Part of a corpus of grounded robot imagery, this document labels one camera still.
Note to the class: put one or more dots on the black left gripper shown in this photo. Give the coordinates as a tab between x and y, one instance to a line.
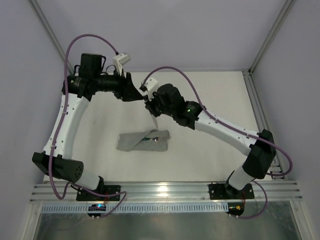
127	86

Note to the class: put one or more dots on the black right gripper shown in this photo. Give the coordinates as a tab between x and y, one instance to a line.
153	107

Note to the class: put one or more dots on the knife with green handle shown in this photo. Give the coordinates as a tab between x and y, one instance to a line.
154	121

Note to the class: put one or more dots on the fork with green handle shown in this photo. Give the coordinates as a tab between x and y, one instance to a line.
153	139

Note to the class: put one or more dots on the grey cloth napkin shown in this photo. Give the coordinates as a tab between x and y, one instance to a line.
133	141

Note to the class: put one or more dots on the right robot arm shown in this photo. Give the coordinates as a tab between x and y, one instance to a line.
258	149

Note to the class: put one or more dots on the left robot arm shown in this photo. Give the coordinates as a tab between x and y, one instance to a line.
55	160

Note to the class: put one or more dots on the left controller board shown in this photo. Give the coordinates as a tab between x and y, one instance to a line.
97	211

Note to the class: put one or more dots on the controller board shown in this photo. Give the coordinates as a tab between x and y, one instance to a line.
97	211
235	209

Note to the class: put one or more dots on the right controller board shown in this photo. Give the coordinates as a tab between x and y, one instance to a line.
235	209

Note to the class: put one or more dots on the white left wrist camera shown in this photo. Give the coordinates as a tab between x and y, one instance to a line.
119	61

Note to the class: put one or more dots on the left corner frame post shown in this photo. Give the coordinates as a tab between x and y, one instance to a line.
35	6

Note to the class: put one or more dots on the corner frame post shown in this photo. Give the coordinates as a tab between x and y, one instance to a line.
272	33
35	6

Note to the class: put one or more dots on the aluminium right side rail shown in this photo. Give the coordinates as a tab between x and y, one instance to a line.
276	167

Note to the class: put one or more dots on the aluminium rail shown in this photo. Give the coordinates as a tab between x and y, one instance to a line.
175	192
276	167

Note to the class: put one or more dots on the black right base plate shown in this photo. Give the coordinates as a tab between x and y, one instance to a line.
223	191

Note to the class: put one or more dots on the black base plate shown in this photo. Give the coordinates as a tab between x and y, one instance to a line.
104	193
223	191

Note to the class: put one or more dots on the slotted grey cable duct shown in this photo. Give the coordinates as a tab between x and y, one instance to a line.
138	208

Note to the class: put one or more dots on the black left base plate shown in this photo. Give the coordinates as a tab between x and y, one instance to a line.
104	193

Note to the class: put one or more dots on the aluminium front rail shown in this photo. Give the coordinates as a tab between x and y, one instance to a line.
175	192

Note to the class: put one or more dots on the right corner frame post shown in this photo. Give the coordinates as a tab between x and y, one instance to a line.
272	33

